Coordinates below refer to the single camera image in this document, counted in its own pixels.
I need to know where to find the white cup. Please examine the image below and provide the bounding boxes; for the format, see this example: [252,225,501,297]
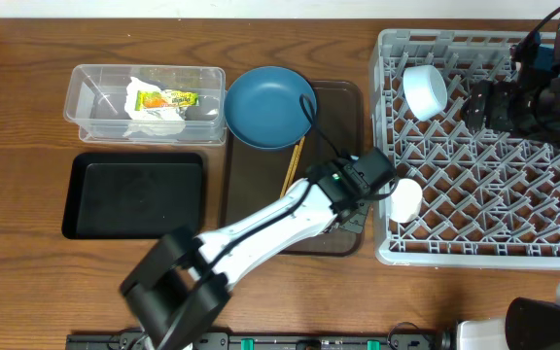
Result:
[389,179,423,224]

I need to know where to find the light blue bowl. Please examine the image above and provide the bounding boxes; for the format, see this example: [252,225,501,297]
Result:
[402,65,448,122]

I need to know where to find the wooden chopstick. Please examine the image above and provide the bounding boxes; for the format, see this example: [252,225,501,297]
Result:
[279,135,306,198]
[284,137,306,195]

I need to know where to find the dark blue plate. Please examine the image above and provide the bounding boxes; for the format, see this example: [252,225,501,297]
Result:
[224,66,318,151]

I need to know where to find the white napkin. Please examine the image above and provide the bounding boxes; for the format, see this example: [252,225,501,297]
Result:
[123,77,185,137]

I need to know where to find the yellow green snack wrapper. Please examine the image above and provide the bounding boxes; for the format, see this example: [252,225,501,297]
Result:
[135,89,198,111]

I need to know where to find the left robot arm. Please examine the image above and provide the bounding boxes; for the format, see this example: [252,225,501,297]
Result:
[120,160,377,349]

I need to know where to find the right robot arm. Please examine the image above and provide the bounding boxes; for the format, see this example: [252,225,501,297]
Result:
[455,7,560,349]

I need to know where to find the grey dishwasher rack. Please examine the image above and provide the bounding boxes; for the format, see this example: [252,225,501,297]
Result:
[369,29,560,269]

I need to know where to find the dark brown serving tray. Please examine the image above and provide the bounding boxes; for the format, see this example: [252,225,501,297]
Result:
[220,81,364,257]

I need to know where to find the black plastic tray bin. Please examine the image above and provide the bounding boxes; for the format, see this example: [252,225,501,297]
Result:
[61,152,205,239]

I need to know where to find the clear plastic bin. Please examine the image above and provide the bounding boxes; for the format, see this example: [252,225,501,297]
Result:
[64,64,227,146]

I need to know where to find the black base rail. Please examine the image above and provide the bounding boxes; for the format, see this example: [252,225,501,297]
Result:
[65,331,457,350]

